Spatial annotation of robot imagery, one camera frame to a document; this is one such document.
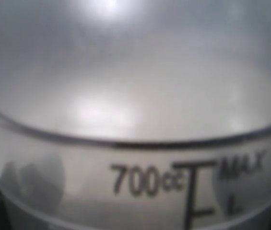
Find clear plastic shaker bottle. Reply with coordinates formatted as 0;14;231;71
0;0;271;230

